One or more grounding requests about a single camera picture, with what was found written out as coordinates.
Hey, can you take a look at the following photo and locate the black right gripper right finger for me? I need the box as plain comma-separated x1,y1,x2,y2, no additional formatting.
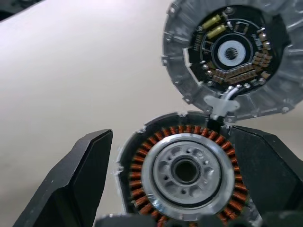
220,125,303,215

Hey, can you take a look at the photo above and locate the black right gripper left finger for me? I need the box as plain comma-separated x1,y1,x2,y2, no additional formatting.
13,129,113,227

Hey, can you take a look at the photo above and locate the silver motor lid with circuit board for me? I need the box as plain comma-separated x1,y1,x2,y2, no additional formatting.
160,0,303,123

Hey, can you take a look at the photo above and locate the motor housing with copper windings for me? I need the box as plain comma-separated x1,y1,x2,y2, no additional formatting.
116,111,263,227

